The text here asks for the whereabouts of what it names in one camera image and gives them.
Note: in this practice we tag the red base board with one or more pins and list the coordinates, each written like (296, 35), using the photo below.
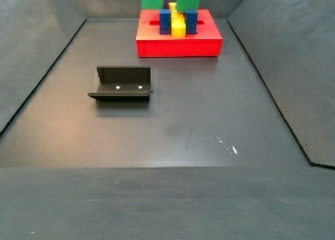
(155, 45)

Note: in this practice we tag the blue post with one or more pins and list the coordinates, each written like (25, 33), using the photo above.
(164, 21)
(191, 21)

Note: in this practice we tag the blue left rear post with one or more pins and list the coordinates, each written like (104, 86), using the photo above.
(164, 21)

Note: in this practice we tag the purple left front post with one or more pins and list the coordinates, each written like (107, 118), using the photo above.
(165, 4)

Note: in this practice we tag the black fixture bracket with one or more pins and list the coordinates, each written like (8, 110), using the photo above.
(123, 83)

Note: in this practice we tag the yellow long bar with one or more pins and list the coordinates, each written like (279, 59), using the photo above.
(177, 23)

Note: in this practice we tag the blue right rear post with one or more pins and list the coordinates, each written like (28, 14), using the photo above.
(191, 21)

